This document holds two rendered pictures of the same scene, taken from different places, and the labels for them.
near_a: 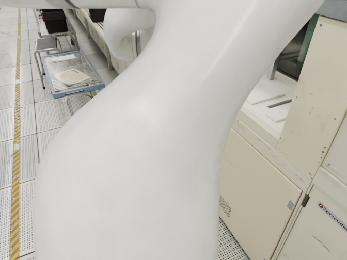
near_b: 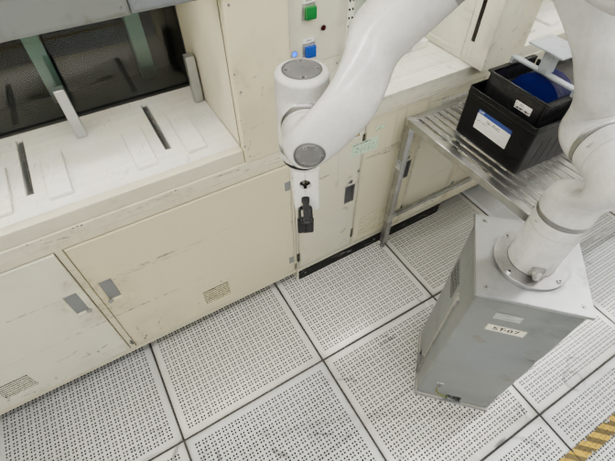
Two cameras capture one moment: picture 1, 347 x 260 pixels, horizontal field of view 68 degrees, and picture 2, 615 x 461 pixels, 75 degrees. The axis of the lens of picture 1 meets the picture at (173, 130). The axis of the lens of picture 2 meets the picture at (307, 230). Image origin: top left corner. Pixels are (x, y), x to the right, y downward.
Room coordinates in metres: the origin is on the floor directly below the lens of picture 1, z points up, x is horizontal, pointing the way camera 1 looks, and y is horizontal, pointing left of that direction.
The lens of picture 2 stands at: (0.61, 0.59, 1.63)
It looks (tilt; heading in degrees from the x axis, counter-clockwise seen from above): 50 degrees down; 265
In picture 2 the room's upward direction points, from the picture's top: straight up
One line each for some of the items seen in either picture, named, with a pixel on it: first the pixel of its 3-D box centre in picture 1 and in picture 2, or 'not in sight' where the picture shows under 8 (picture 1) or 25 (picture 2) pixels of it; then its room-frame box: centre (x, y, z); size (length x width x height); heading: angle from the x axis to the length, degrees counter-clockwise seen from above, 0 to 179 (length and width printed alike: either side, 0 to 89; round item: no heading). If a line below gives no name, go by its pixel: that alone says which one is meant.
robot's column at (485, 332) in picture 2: not in sight; (481, 326); (-0.02, 0.02, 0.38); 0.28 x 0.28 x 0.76; 71
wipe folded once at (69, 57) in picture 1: (63, 57); not in sight; (2.50, 1.11, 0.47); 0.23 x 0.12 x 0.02; 122
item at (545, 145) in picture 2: not in sight; (522, 117); (-0.19, -0.48, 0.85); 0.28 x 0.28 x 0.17; 24
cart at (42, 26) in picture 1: (59, 39); not in sight; (3.79, 1.67, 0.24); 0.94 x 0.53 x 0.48; 25
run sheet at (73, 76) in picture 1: (71, 75); not in sight; (2.09, 0.90, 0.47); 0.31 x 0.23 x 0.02; 47
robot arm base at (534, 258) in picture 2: not in sight; (545, 239); (-0.02, 0.02, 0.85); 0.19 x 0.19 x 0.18
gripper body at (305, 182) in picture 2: not in sight; (303, 173); (0.57, 0.03, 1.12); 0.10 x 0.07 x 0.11; 90
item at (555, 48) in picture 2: not in sight; (533, 95); (-0.19, -0.48, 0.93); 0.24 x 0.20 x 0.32; 114
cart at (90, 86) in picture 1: (76, 89); not in sight; (2.26, 0.96, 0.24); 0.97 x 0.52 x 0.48; 28
